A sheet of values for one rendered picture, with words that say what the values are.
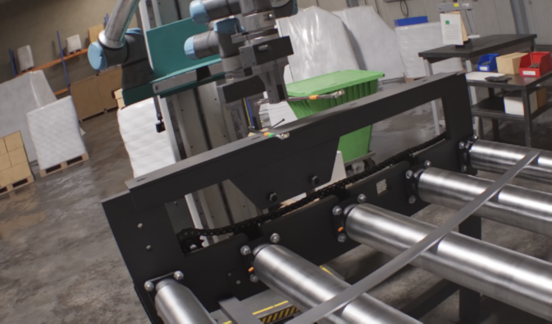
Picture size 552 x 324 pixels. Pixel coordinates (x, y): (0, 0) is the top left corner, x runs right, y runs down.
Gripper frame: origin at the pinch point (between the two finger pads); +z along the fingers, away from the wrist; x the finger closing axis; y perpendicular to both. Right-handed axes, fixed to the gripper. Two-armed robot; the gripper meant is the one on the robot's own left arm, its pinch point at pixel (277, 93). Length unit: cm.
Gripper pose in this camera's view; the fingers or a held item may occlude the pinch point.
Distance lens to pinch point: 113.8
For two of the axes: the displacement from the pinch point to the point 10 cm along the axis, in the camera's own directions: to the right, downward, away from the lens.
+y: 7.3, 0.0, -6.9
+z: 2.3, 9.4, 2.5
